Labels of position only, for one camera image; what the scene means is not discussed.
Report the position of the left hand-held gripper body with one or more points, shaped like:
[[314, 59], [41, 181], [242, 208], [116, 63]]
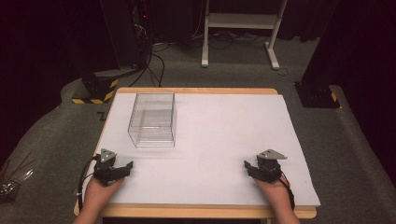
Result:
[[105, 165]]

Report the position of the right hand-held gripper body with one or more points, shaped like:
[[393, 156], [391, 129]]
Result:
[[269, 166]]

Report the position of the person's right hand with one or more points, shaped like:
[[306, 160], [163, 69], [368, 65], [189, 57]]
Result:
[[274, 192]]

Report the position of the person's left hand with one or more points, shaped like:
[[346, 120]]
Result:
[[99, 193]]

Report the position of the white table mat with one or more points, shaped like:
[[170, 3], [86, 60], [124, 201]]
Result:
[[218, 137]]

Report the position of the clear plastic box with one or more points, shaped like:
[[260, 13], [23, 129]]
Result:
[[153, 121]]

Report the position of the wooden table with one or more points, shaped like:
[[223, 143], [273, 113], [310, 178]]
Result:
[[199, 212]]

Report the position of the black base with hazard stripes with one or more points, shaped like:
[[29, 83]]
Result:
[[98, 87]]

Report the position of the black base with yellow mark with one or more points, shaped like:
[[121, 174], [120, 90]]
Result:
[[316, 95]]

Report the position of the dark equipment rack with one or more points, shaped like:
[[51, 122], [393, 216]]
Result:
[[127, 31]]

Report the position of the white metal stand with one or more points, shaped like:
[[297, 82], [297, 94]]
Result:
[[241, 21]]

